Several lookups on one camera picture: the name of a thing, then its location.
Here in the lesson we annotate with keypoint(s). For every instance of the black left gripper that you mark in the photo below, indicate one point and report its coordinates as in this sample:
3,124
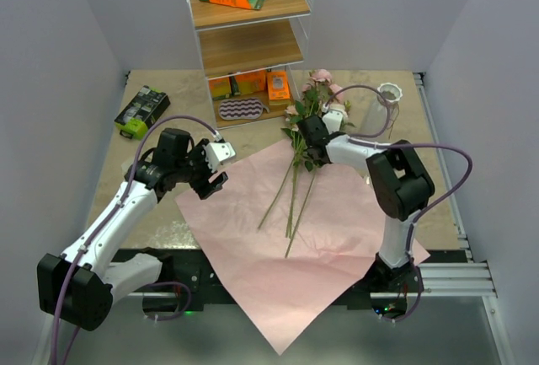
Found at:
204,191

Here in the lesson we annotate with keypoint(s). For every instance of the pink flower bunch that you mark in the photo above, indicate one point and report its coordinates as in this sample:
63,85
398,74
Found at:
320,96

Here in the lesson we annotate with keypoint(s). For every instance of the pink wrapping paper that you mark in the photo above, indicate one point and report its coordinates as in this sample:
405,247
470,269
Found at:
285,250

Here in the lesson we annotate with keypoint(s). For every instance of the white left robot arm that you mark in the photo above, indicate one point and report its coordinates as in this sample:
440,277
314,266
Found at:
81,284

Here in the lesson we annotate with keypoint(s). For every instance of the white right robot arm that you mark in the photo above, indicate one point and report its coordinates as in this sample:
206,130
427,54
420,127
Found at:
400,181

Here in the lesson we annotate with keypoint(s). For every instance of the white ribbed ceramic vase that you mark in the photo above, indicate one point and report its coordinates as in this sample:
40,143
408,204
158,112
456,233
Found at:
382,112

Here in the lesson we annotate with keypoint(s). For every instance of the orange blister pack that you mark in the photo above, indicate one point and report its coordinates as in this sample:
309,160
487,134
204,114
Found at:
277,86

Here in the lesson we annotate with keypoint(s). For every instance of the purple wavy pad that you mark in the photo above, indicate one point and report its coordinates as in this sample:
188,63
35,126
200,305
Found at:
242,109

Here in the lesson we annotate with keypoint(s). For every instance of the orange box on shelf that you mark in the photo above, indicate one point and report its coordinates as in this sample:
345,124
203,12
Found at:
250,82

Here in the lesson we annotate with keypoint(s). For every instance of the orange green box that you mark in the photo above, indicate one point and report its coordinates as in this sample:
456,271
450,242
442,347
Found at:
220,88

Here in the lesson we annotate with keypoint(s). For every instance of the black green product box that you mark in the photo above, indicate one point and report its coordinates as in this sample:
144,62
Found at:
141,113

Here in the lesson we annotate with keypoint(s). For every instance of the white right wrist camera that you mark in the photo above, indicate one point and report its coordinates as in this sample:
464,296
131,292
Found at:
333,116

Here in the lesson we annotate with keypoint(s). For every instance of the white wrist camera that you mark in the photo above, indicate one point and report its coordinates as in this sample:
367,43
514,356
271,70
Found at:
333,116
217,154

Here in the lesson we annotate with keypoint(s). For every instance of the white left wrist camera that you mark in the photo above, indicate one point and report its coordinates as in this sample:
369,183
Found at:
217,154

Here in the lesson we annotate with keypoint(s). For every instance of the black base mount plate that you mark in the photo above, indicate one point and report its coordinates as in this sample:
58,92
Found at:
193,268

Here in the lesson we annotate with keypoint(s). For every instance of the white wire wooden shelf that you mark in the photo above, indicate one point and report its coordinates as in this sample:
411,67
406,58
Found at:
231,42

